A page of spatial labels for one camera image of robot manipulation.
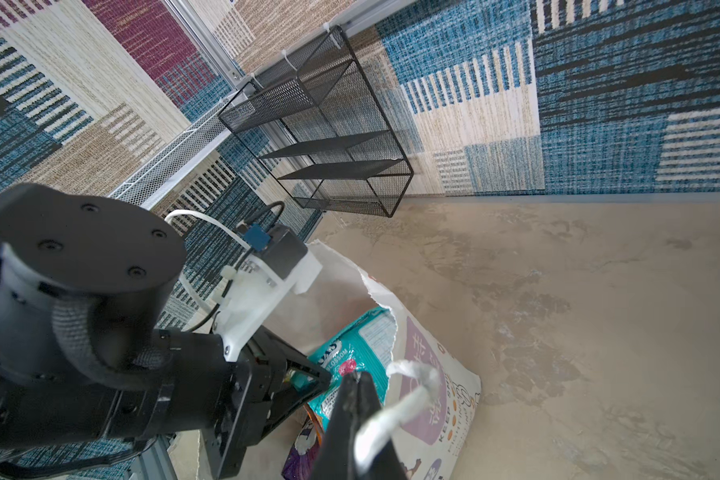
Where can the black mesh shelf rack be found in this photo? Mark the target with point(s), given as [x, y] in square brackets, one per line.
[315, 126]

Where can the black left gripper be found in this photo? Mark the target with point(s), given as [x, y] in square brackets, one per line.
[268, 383]

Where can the white wire basket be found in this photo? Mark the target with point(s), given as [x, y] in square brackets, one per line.
[177, 166]

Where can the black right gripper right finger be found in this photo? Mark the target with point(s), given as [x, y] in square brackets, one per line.
[377, 456]

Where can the teal Fox's candy bag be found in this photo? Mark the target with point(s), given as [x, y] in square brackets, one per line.
[364, 345]

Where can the purple Fox's candy bag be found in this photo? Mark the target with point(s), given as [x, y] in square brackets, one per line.
[304, 451]

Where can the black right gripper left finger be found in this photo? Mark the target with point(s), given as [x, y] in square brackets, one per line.
[336, 459]

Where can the white paper bag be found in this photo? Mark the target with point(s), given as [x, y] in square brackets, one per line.
[429, 444]

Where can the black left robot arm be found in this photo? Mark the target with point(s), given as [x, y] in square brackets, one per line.
[88, 379]

